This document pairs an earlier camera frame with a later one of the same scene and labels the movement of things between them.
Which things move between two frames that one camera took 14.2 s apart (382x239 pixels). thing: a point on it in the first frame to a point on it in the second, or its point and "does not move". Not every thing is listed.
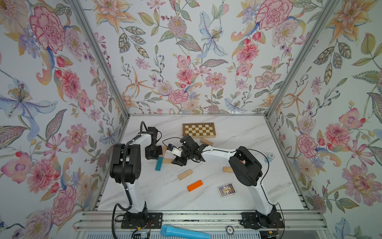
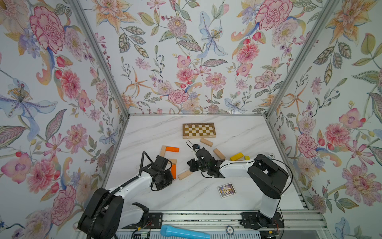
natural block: (185, 174) does not move
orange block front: (195, 185) to (173, 170)
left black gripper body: (153, 152) to (166, 179)
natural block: (163, 151) does not move
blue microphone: (171, 231) does not move
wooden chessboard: (198, 130) does not move
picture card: (227, 189) does not move
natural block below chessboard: (206, 142) does not move
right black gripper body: (185, 155) to (197, 166)
